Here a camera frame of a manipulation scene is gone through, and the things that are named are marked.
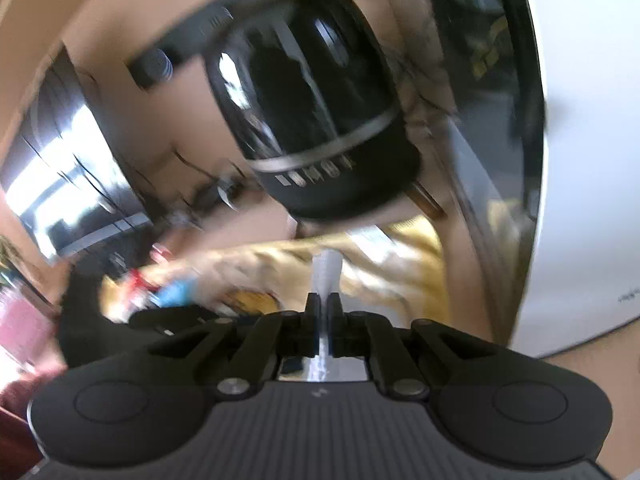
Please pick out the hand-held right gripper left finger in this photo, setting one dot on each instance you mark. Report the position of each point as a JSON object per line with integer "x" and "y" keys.
{"x": 313, "y": 325}

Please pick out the black round appliance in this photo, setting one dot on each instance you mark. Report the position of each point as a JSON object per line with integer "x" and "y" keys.
{"x": 310, "y": 110}

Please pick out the blue white tissue pack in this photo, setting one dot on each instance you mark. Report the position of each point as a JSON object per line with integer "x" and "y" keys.
{"x": 175, "y": 294}

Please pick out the yellow printed towel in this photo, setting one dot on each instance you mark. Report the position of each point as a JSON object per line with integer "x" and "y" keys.
{"x": 385, "y": 270}

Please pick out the black speaker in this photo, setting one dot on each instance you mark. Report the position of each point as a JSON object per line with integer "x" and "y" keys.
{"x": 150, "y": 67}

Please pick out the monitor base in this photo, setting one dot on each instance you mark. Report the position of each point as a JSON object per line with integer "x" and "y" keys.
{"x": 65, "y": 160}

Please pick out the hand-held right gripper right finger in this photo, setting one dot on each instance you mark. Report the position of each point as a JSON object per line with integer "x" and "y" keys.
{"x": 335, "y": 325}

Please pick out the knitted doll with red hat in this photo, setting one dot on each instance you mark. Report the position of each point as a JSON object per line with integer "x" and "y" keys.
{"x": 137, "y": 282}

